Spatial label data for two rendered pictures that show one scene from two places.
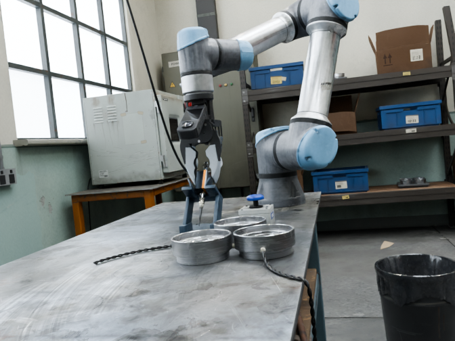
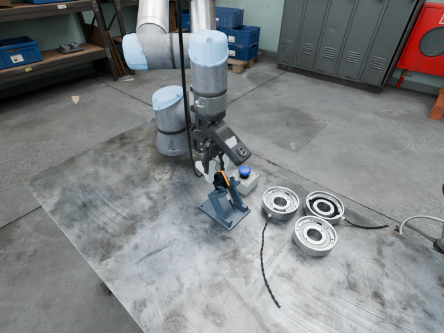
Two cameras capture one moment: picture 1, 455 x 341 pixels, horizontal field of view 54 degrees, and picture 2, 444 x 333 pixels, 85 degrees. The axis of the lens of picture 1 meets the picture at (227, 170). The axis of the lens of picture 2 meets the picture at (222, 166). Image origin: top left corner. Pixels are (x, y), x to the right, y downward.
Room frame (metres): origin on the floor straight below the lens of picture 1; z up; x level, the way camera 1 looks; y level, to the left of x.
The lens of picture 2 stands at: (0.82, 0.49, 1.38)
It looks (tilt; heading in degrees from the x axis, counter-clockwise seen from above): 40 degrees down; 296
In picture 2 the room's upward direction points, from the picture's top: straight up
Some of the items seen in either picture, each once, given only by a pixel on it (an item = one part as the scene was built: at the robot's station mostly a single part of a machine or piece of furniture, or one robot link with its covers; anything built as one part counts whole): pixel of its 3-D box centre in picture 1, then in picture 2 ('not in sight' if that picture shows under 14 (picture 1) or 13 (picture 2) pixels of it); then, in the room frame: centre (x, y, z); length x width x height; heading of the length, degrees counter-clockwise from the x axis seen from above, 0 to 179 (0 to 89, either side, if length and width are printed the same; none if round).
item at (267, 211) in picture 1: (257, 216); (242, 179); (1.02, -0.06, 0.82); 0.08 x 0.07 x 0.05; 166
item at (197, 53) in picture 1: (195, 53); (209, 63); (1.07, 0.05, 1.22); 0.09 x 0.08 x 0.11; 122
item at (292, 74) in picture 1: (277, 78); not in sight; (4.46, -0.58, 1.61); 0.52 x 0.38 x 0.22; 79
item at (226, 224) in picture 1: (240, 231); (279, 203); (0.88, -0.01, 0.82); 0.10 x 0.10 x 0.04
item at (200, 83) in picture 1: (196, 86); (209, 100); (1.07, 0.05, 1.14); 0.08 x 0.08 x 0.05
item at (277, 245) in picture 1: (264, 241); (322, 209); (0.76, -0.05, 0.82); 0.10 x 0.10 x 0.04
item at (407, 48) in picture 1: (401, 53); not in sight; (4.17, -1.70, 1.70); 0.56 x 0.36 x 0.39; 71
